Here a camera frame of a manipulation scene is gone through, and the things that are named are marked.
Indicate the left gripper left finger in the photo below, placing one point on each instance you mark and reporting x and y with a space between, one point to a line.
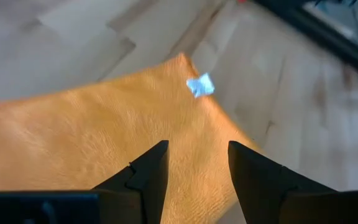
73 208

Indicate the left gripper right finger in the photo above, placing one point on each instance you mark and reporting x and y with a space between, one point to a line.
291 205

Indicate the orange microfiber towel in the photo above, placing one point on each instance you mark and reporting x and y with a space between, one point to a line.
89 130

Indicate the black aluminium table frame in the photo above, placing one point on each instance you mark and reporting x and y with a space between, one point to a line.
322 34

